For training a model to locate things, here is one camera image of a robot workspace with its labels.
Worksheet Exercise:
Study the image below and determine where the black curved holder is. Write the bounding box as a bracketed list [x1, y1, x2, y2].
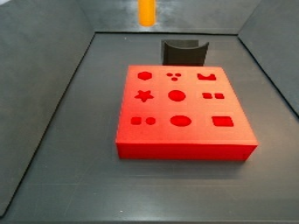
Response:
[161, 39, 209, 67]

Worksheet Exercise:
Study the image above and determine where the red shape-sorter block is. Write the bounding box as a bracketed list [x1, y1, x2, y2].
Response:
[116, 66, 257, 161]

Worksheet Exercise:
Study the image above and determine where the orange oval peg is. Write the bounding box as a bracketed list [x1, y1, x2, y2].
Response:
[137, 0, 156, 26]

